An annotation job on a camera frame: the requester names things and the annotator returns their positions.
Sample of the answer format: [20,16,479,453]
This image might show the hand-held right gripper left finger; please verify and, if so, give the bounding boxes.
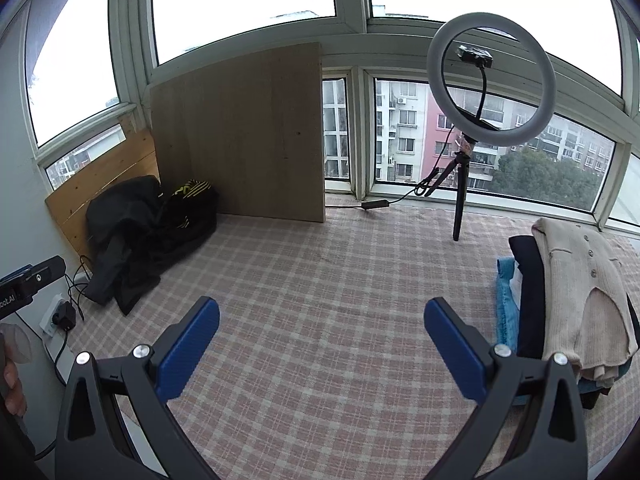
[54,296,221,480]

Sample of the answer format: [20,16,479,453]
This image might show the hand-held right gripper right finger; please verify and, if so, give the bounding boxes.
[423,296,591,480]

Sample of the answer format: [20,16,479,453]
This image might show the black garment with yellow trim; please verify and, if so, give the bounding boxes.
[159,178,219,261]

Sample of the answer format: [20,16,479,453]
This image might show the person's left forearm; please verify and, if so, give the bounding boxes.
[0,405,48,480]

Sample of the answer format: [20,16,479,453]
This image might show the person's left hand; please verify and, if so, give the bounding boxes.
[0,324,32,417]

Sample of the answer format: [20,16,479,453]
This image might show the white power strip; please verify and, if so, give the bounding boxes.
[39,270,92,337]

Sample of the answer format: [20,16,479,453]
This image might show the black charger plug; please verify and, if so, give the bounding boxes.
[52,302,77,332]

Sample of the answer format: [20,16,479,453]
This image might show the blue jeans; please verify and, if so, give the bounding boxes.
[495,256,526,353]

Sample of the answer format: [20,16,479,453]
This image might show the dark navy folded garment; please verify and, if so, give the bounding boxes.
[508,235,556,361]

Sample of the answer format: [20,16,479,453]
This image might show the black jacket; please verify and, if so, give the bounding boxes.
[85,175,173,317]

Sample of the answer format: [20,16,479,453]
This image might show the orange pine wood board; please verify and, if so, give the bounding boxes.
[45,112,161,263]

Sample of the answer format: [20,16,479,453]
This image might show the beige knit cardigan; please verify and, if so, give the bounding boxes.
[531,217,640,382]

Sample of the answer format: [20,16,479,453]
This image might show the pink plaid bed sheet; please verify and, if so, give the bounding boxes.
[65,200,640,480]

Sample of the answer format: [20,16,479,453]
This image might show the black tripod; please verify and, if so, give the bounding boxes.
[417,122,501,242]

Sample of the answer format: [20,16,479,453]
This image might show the teal folded garment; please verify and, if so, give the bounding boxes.
[580,364,628,392]

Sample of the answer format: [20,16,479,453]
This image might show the green trees outside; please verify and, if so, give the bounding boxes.
[487,147,603,211]

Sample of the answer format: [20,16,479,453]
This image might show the large pale wooden board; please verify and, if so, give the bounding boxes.
[150,41,327,224]

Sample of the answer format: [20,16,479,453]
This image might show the black phone clamp with gooseneck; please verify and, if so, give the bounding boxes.
[457,46,496,128]

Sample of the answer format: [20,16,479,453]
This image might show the black charger cable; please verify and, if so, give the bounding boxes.
[15,255,96,461]

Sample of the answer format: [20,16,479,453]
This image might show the black cable with inline remote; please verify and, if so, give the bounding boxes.
[325,125,461,213]

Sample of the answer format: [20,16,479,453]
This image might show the white ring light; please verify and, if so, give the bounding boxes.
[426,11,557,147]

